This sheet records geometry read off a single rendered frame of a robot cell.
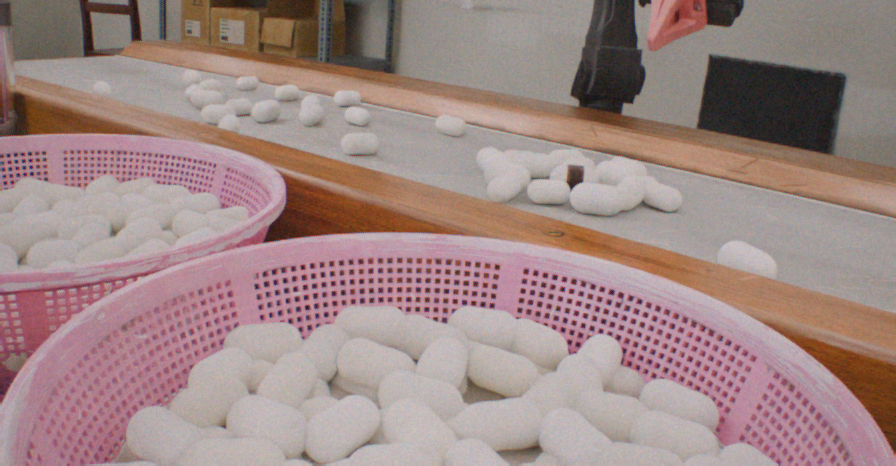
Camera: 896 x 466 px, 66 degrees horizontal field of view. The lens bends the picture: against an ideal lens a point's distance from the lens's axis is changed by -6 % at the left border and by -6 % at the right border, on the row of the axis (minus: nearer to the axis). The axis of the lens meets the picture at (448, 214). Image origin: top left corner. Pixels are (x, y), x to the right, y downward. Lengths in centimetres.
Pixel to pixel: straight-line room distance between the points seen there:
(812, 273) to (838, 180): 22
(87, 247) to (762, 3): 240
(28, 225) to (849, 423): 42
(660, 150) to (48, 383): 59
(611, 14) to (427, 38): 220
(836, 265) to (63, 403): 44
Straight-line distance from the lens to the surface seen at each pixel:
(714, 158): 71
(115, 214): 48
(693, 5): 72
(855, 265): 53
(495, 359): 30
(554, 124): 78
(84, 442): 26
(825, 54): 259
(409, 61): 324
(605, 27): 102
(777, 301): 35
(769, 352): 30
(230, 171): 51
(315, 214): 46
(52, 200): 53
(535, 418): 27
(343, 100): 87
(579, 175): 56
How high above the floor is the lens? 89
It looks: 17 degrees down
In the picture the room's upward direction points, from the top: 5 degrees clockwise
